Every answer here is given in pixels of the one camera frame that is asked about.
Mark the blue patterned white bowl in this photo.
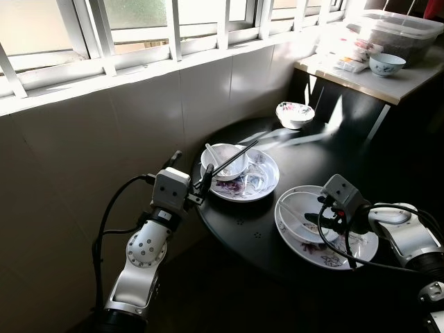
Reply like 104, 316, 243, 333
368, 53, 407, 78

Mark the white ceramic spoon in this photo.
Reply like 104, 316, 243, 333
286, 210, 323, 231
205, 143, 226, 174

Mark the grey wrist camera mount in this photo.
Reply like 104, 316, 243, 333
320, 173, 373, 221
152, 167, 192, 209

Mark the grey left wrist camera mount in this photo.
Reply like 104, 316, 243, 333
152, 167, 192, 209

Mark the clear lidded plastic container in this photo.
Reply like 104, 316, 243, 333
345, 10, 444, 68

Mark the white floral plate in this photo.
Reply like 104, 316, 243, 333
273, 185, 379, 271
200, 146, 280, 203

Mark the black round table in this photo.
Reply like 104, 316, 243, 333
196, 114, 444, 285

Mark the small floral bowl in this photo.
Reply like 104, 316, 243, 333
275, 101, 316, 130

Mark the white window frame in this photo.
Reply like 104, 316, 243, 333
0, 0, 348, 115

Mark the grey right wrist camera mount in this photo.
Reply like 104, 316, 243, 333
320, 173, 373, 221

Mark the black side table beige top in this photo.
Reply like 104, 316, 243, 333
291, 42, 444, 181

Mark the white printed snack packet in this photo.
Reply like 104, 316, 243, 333
347, 40, 386, 60
332, 57, 369, 74

